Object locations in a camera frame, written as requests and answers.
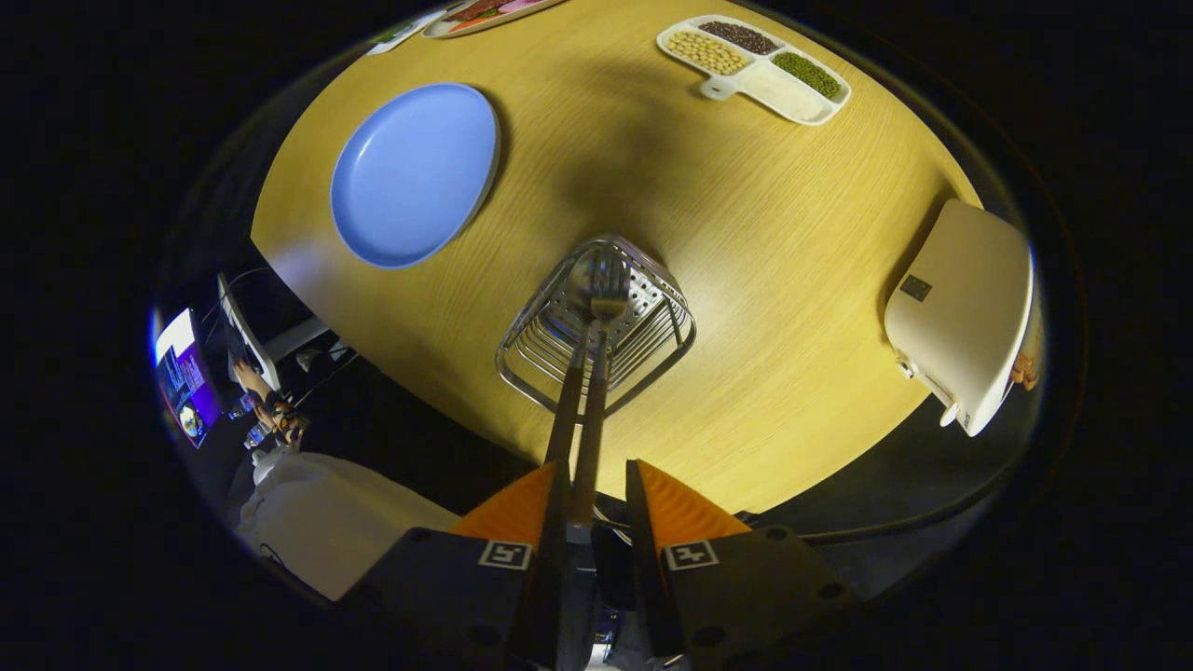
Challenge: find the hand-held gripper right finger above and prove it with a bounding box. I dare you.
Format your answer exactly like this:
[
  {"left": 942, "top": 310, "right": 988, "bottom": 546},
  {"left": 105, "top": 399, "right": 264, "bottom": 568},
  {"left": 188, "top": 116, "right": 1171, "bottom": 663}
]
[{"left": 624, "top": 458, "right": 863, "bottom": 671}]

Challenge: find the round plate of toy food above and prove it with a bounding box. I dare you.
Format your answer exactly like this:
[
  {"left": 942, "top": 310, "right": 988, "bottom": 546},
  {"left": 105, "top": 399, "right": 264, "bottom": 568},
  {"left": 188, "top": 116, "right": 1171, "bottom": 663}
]
[{"left": 422, "top": 0, "right": 569, "bottom": 39}]

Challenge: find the blue plate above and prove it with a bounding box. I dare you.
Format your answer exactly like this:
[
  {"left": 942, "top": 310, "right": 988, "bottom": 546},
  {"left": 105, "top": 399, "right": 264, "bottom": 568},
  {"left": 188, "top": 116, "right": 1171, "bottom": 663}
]
[{"left": 330, "top": 82, "right": 501, "bottom": 271}]

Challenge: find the computer monitor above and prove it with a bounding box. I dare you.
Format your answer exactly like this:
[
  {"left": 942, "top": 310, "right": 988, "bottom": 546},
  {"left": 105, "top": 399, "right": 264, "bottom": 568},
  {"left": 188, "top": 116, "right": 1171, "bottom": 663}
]
[{"left": 154, "top": 309, "right": 223, "bottom": 450}]

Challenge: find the white divided tray of beans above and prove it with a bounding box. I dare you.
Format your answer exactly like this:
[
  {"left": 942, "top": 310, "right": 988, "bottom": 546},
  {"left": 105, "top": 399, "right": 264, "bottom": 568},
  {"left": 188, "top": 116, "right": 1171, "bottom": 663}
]
[{"left": 656, "top": 15, "right": 853, "bottom": 127}]

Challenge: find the white cloth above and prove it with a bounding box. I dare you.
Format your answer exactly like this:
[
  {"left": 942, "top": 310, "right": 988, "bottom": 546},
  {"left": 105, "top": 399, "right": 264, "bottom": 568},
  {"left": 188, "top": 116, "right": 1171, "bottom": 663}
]
[{"left": 233, "top": 447, "right": 462, "bottom": 602}]

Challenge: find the toast slice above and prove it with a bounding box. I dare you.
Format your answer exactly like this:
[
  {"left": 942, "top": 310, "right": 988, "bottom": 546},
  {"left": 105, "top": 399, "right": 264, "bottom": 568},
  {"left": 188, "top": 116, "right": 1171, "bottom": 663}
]
[{"left": 1011, "top": 317, "right": 1043, "bottom": 390}]

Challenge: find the white toaster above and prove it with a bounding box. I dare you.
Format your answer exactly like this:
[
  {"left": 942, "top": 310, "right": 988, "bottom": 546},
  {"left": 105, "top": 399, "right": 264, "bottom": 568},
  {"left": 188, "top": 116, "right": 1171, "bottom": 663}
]
[{"left": 884, "top": 199, "right": 1035, "bottom": 438}]

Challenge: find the metal wire basket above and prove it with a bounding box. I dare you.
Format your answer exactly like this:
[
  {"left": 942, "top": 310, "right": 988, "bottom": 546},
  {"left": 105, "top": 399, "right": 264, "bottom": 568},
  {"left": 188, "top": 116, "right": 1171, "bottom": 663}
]
[{"left": 495, "top": 233, "right": 698, "bottom": 418}]

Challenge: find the wooden handled fork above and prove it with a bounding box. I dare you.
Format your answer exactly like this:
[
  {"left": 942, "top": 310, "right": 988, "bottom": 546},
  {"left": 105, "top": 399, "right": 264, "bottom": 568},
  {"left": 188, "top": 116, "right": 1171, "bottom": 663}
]
[{"left": 569, "top": 250, "right": 633, "bottom": 530}]

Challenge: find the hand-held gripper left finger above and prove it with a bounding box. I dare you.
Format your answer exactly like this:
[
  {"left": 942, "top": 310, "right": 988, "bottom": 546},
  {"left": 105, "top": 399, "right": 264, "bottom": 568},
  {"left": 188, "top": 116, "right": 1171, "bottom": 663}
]
[{"left": 334, "top": 459, "right": 573, "bottom": 671}]

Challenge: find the white square coaster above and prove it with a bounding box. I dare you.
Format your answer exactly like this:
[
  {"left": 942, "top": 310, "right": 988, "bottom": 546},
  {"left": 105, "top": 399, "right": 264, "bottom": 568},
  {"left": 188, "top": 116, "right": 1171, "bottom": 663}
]
[{"left": 366, "top": 9, "right": 448, "bottom": 55}]

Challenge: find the wooden handled spoon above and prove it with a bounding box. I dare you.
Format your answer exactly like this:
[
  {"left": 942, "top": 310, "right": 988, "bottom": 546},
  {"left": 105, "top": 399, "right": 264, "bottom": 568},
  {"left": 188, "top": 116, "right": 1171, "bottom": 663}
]
[{"left": 544, "top": 248, "right": 607, "bottom": 465}]

